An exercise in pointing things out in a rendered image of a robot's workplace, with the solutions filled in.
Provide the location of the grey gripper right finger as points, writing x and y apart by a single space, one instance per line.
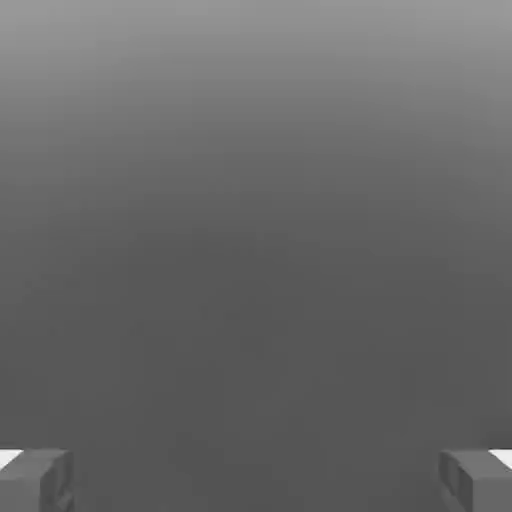
480 480

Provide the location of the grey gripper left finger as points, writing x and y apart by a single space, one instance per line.
32 480

